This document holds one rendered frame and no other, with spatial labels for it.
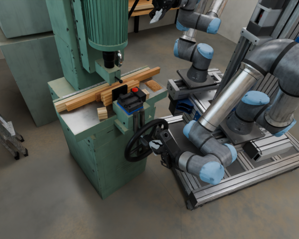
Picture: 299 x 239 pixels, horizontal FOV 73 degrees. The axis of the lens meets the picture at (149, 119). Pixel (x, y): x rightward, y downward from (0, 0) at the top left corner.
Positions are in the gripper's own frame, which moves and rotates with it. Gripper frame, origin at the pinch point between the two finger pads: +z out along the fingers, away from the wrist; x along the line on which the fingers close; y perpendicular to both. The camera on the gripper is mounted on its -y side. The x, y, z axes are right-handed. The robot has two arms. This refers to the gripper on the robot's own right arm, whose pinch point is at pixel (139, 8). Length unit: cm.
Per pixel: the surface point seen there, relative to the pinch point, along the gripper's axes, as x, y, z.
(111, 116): 33, -32, 22
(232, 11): -54, -142, -322
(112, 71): 13.7, -23.9, 13.3
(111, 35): 5.5, -5.7, 15.3
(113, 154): 52, -59, 22
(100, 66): 7.8, -28.5, 15.8
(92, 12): -2.8, -1.1, 20.4
